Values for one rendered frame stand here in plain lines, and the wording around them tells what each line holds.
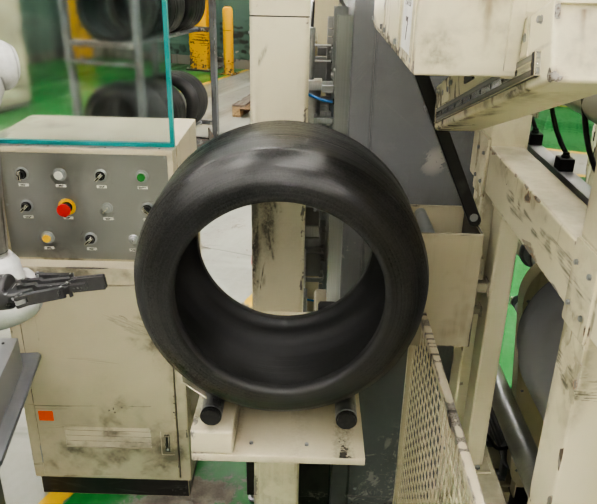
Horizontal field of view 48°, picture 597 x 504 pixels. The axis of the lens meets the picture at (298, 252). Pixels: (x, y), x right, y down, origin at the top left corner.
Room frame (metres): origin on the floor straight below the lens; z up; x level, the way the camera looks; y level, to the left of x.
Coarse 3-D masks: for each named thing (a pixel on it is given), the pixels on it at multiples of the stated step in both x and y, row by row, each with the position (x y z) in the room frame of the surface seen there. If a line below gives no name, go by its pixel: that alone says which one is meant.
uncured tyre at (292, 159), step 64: (256, 128) 1.30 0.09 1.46; (320, 128) 1.33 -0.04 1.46; (192, 192) 1.14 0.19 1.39; (256, 192) 1.13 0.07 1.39; (320, 192) 1.13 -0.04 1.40; (384, 192) 1.16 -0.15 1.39; (192, 256) 1.40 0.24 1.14; (384, 256) 1.12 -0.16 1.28; (192, 320) 1.35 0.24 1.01; (256, 320) 1.40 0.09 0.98; (320, 320) 1.40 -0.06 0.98; (384, 320) 1.12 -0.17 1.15; (256, 384) 1.14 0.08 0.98; (320, 384) 1.12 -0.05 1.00
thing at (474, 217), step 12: (420, 84) 1.44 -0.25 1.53; (432, 84) 1.44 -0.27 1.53; (432, 96) 1.44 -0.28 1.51; (432, 108) 1.44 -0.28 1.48; (432, 120) 1.44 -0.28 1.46; (444, 132) 1.44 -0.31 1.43; (444, 144) 1.44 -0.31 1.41; (444, 156) 1.44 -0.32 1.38; (456, 156) 1.44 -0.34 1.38; (456, 168) 1.44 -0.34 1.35; (456, 180) 1.44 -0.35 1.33; (468, 192) 1.44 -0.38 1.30; (468, 204) 1.44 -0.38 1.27; (468, 216) 1.44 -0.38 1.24
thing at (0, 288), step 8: (0, 280) 1.24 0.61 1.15; (8, 280) 1.25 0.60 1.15; (16, 280) 1.28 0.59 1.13; (0, 288) 1.22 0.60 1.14; (8, 288) 1.24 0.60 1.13; (16, 288) 1.24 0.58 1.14; (24, 288) 1.24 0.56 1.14; (32, 288) 1.24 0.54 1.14; (0, 296) 1.22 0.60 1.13; (8, 296) 1.22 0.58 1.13; (0, 304) 1.22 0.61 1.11; (8, 304) 1.23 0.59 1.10
